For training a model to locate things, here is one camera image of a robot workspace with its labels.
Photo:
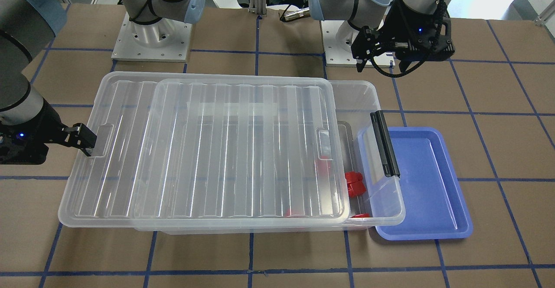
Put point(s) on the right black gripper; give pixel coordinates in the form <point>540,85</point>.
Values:
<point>44,128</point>

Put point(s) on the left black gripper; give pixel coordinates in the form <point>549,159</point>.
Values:
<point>399,28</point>

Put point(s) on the clear plastic box lid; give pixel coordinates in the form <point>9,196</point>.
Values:
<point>101,189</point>

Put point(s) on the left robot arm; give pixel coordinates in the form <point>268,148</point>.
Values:
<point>372,13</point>

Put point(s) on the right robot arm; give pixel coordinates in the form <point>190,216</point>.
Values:
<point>27,26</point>

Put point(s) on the red block small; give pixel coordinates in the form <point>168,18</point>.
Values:
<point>323,168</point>

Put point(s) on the red block large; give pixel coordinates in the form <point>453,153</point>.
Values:
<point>355,184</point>

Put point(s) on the clear plastic storage box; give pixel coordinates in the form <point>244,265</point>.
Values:
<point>373,201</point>

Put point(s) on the blue plastic tray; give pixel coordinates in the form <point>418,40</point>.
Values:
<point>435,208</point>

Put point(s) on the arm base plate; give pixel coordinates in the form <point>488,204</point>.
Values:
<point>164,41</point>
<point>337,37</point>

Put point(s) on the black box latch handle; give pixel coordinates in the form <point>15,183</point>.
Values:
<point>384,144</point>

